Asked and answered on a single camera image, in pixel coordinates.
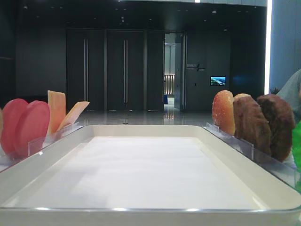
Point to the right orange cheese slice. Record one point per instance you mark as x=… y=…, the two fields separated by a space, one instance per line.
x=73 y=114

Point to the orange cheese slice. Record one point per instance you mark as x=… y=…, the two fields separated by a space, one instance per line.
x=73 y=114
x=57 y=106

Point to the left orange cheese slice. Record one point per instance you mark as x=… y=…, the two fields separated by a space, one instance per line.
x=57 y=106

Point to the left brown meat patty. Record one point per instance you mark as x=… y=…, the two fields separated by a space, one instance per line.
x=251 y=124

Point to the right dark meat patty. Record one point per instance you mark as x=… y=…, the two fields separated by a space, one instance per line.
x=279 y=114

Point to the left red tomato slice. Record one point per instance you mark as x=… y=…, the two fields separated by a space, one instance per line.
x=12 y=112

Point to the green lettuce leaf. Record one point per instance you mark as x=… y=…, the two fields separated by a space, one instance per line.
x=296 y=151

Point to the dark double door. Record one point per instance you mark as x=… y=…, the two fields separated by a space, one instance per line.
x=115 y=70

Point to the left seeded bun half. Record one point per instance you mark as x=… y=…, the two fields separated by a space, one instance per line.
x=222 y=111

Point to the white rectangular metal tray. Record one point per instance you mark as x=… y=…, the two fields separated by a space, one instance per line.
x=144 y=175

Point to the person in grey shirt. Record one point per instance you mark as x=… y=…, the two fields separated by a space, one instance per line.
x=291 y=93

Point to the right clear acrylic rack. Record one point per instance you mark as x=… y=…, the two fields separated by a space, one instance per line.
x=285 y=171

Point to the clear acrylic rack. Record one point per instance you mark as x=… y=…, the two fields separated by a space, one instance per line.
x=9 y=159
x=285 y=171

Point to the brown top bun half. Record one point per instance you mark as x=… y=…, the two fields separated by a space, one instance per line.
x=1 y=122

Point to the left clear acrylic rack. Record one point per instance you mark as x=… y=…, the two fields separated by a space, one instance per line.
x=9 y=159

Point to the small wall display screen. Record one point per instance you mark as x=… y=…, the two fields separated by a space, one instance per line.
x=217 y=81

